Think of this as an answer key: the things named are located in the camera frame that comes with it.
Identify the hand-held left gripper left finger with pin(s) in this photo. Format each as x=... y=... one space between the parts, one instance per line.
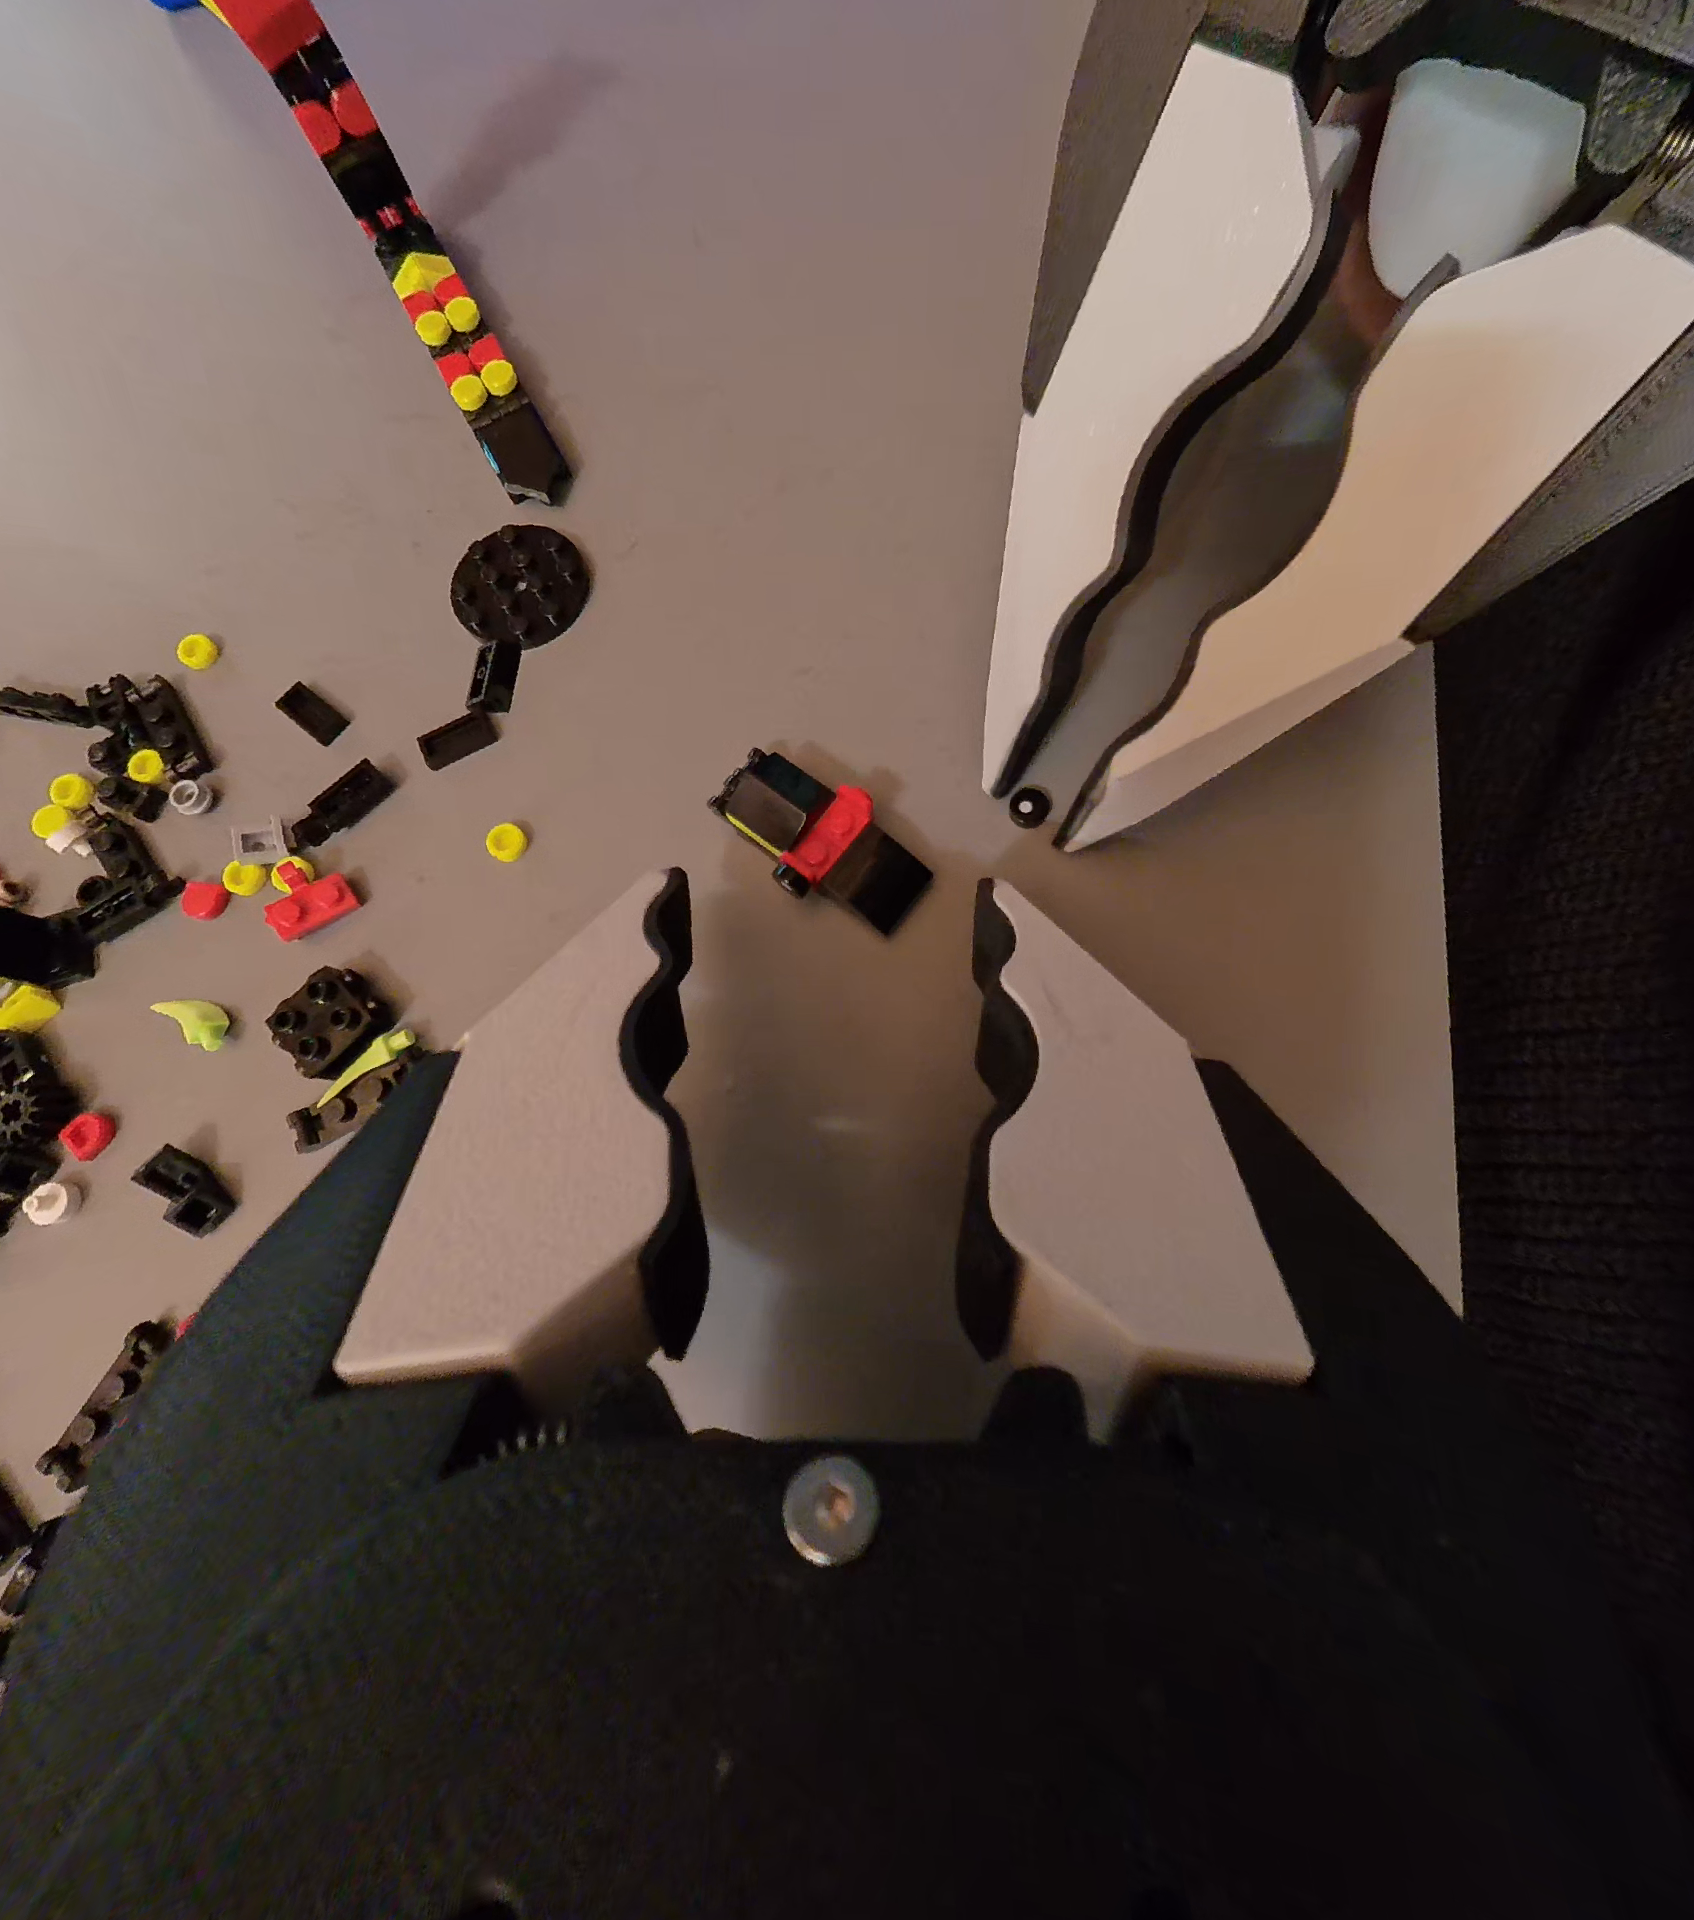
x=518 y=1202

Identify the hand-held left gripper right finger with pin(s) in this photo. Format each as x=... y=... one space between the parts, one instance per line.
x=1149 y=1202

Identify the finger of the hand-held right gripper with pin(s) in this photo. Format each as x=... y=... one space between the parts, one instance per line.
x=1492 y=418
x=1161 y=331

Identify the tiny black round lego piece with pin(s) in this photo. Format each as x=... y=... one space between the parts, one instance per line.
x=1027 y=806

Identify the small black red lego assembly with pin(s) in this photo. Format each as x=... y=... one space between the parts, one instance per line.
x=819 y=839

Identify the pile of loose lego pieces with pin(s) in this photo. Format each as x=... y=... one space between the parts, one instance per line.
x=325 y=1023

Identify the black round lego plate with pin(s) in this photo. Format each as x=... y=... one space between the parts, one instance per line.
x=520 y=585

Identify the long lego snake model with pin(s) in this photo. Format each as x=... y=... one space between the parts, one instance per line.
x=439 y=287

